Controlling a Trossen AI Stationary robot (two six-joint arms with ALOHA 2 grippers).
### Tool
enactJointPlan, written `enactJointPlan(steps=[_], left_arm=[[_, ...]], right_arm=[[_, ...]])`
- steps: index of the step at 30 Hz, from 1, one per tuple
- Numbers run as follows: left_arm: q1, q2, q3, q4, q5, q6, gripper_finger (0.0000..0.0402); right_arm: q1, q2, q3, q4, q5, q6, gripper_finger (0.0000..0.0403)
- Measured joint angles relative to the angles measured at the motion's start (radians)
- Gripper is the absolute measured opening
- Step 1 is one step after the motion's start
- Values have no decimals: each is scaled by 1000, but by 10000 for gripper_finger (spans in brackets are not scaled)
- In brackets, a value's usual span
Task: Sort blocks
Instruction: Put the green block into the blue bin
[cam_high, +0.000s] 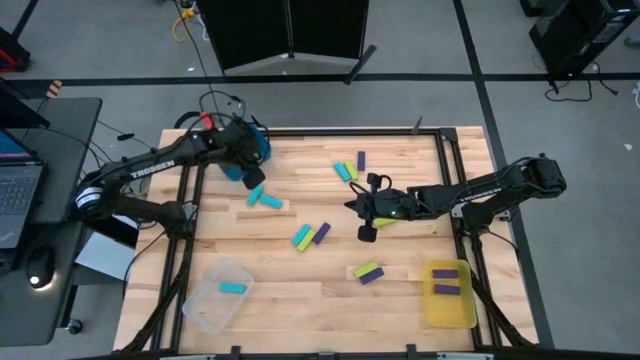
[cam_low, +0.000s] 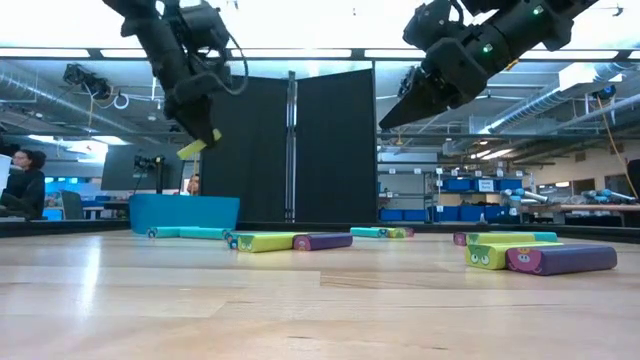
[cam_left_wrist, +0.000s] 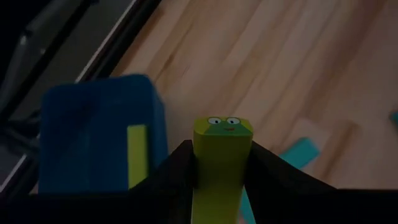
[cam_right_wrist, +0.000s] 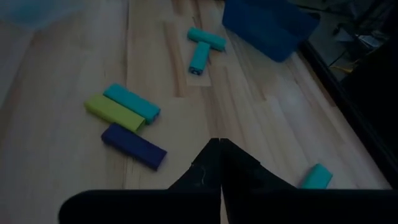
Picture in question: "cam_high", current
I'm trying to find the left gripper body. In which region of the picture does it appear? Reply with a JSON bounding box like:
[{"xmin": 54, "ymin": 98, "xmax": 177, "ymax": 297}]
[{"xmin": 222, "ymin": 119, "xmax": 267, "ymax": 191}]

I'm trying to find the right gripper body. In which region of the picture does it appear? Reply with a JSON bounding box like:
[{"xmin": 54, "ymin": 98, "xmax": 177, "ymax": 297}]
[{"xmin": 356, "ymin": 187, "xmax": 420, "ymax": 245}]

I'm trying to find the blue plastic bin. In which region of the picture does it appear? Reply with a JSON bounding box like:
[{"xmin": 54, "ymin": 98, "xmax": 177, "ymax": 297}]
[{"xmin": 219, "ymin": 123, "xmax": 274, "ymax": 183}]

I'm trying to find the black folding partition screen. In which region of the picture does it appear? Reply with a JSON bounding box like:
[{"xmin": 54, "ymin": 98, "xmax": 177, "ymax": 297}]
[{"xmin": 195, "ymin": 0, "xmax": 377, "ymax": 85}]

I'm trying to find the yellow plastic bin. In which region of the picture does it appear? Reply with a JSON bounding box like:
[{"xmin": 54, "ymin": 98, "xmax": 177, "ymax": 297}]
[{"xmin": 422, "ymin": 258, "xmax": 479, "ymax": 330}]

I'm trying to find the black flat panel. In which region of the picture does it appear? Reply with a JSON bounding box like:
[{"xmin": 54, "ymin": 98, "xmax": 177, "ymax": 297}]
[{"xmin": 87, "ymin": 214, "xmax": 141, "ymax": 250}]

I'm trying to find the clear plastic bin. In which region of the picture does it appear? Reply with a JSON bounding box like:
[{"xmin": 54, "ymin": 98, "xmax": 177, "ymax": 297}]
[{"xmin": 181, "ymin": 257, "xmax": 256, "ymax": 335}]

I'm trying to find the black desk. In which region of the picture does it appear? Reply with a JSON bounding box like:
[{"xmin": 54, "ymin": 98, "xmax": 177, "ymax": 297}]
[{"xmin": 0, "ymin": 97, "xmax": 104, "ymax": 347}]

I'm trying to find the grey flat box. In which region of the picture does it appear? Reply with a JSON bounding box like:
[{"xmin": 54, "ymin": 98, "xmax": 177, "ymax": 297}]
[{"xmin": 74, "ymin": 232, "xmax": 135, "ymax": 282}]

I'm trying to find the black monitor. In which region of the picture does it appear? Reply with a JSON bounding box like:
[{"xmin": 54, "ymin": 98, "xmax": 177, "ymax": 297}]
[{"xmin": 0, "ymin": 77, "xmax": 51, "ymax": 130}]

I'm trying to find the grey laptop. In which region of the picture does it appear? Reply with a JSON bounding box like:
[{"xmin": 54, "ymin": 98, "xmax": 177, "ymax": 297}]
[{"xmin": 0, "ymin": 127, "xmax": 50, "ymax": 251}]

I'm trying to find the black computer mouse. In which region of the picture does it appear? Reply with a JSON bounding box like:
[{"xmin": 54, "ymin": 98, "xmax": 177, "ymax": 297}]
[{"xmin": 24, "ymin": 247, "xmax": 57, "ymax": 291}]

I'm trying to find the black equipment case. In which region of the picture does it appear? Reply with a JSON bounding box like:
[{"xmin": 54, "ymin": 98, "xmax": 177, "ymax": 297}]
[{"xmin": 519, "ymin": 0, "xmax": 640, "ymax": 76}]

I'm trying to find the red black bag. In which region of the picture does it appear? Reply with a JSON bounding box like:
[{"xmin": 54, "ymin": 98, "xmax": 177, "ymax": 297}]
[{"xmin": 0, "ymin": 27, "xmax": 31, "ymax": 74}]

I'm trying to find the black aluminium table frame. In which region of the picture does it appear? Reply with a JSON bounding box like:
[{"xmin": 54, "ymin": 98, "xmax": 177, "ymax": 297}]
[{"xmin": 117, "ymin": 127, "xmax": 539, "ymax": 360}]

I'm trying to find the yellow cable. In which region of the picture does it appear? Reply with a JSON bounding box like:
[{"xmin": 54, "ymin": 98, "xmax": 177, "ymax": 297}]
[{"xmin": 171, "ymin": 4, "xmax": 199, "ymax": 44}]

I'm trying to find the black floor cable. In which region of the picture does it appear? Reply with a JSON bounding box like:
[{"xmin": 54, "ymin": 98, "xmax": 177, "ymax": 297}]
[{"xmin": 543, "ymin": 62, "xmax": 621, "ymax": 104}]

